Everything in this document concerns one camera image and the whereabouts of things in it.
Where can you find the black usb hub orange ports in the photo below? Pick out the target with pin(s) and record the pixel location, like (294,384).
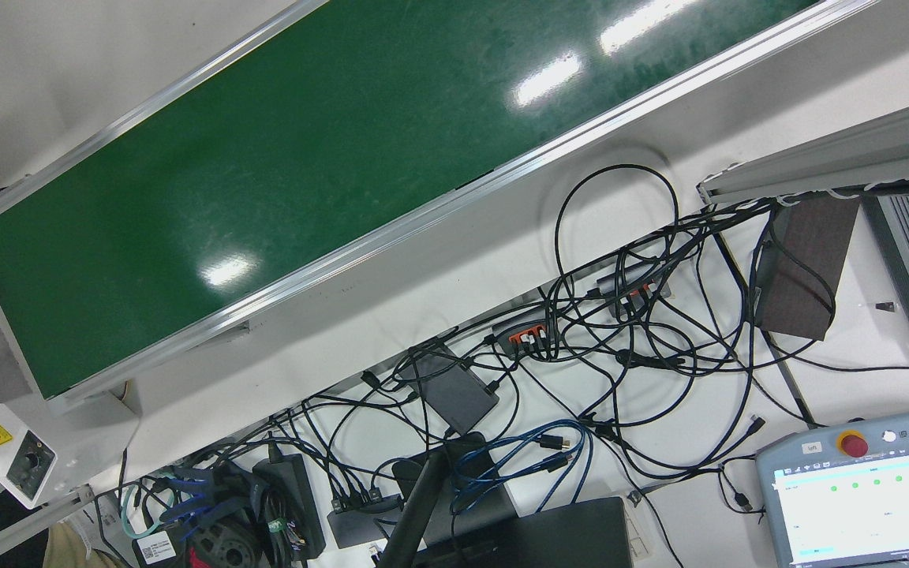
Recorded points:
(518,327)

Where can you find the black flat rectangular box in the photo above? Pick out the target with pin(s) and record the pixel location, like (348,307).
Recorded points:
(454,394)

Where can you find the black multiport hub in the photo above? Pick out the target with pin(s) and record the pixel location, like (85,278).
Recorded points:
(356,525)

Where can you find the black computer monitor with stand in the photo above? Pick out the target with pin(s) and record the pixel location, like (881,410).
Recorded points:
(549,536)

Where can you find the black power adapter brick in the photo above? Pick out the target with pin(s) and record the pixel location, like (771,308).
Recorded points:
(289,497)

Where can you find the white keyboard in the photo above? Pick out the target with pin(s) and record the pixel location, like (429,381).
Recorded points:
(637,536)

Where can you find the dark brown box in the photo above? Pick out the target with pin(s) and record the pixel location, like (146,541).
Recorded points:
(806,268)

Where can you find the white label tag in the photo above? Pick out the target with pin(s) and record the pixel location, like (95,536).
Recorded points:
(156,547)

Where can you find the white conveyor control box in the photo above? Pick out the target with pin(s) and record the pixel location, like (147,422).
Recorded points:
(68,442)

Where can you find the grey teach pendant left label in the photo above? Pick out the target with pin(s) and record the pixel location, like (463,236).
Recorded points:
(857,513)

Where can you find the green conveyor belt aluminium frame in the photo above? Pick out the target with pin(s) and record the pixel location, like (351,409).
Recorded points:
(344,142)

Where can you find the aluminium profile post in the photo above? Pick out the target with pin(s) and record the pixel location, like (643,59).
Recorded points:
(857,154)

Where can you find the grey aluminium frame bar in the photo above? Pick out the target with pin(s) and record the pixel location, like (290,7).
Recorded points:
(20,527)

